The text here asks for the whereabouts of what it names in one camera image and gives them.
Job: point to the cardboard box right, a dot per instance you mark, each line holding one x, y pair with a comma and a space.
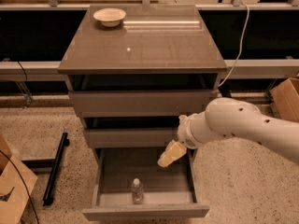
286, 99

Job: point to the grey top drawer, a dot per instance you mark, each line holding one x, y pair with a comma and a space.
88, 104

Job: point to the grey middle drawer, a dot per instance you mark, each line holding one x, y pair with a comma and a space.
148, 137

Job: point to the cardboard box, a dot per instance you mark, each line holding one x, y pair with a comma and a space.
286, 99
16, 180

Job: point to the black metal stand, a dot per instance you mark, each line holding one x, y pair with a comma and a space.
53, 165

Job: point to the clear plastic water bottle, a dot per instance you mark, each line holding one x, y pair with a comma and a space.
137, 191

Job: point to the grey open bottom drawer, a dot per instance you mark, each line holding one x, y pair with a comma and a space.
168, 192

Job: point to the cardboard box left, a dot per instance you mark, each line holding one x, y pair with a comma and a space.
16, 180

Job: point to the white bowl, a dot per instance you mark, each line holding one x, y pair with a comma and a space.
110, 17

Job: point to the black bracket leg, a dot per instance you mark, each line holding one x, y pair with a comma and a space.
224, 91

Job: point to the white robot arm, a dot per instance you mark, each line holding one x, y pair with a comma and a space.
226, 118

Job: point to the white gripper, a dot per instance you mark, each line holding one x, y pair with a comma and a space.
186, 133

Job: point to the grey drawer cabinet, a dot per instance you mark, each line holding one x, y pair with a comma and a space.
159, 48

